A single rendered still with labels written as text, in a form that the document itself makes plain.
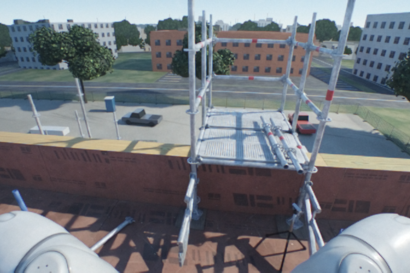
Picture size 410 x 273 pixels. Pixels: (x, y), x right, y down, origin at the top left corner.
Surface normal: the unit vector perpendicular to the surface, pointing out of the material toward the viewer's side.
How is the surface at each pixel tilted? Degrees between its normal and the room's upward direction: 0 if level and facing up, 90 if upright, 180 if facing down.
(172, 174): 90
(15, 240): 9
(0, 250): 32
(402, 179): 90
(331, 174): 90
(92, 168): 90
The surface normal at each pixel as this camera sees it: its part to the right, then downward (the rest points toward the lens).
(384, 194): -0.12, 0.45
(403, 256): 0.22, -0.51
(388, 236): 0.00, -0.88
